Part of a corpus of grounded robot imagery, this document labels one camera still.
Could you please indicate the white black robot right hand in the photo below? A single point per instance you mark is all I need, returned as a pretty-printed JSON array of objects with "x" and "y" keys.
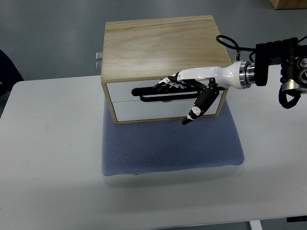
[{"x": 211, "y": 80}]

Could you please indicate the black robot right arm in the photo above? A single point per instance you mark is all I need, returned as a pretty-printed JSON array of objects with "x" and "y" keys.
[{"x": 288, "y": 54}]

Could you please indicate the wooden drawer cabinet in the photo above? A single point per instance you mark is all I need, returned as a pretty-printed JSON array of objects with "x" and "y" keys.
[{"x": 153, "y": 49}]

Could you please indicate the white lower drawer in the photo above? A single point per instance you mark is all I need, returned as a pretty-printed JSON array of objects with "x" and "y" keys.
[{"x": 138, "y": 110}]

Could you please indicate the cardboard box corner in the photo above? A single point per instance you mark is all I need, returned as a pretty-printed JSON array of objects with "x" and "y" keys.
[{"x": 289, "y": 4}]

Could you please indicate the blue grey cushion mat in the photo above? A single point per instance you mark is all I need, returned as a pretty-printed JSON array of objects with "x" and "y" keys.
[{"x": 150, "y": 147}]

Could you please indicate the grey metal clamp behind cabinet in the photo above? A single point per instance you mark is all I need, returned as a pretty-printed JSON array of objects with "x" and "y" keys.
[{"x": 99, "y": 59}]

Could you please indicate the white table leg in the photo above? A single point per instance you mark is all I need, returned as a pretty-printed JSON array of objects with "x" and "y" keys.
[{"x": 255, "y": 225}]

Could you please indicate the black table control panel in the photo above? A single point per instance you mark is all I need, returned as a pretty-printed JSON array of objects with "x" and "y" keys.
[{"x": 296, "y": 219}]

